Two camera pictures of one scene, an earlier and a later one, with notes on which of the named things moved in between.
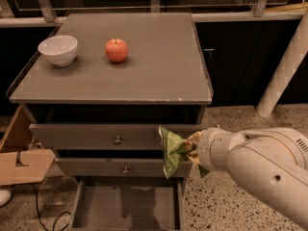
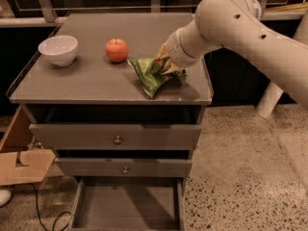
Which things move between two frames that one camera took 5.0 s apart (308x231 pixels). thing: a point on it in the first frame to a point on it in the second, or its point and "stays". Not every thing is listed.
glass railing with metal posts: x=35 y=4 stays
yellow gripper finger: x=194 y=139 to x=165 y=51
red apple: x=116 y=50 stays
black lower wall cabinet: x=241 y=56 stays
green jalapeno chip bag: x=176 y=151 to x=148 y=74
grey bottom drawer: x=137 y=203 stays
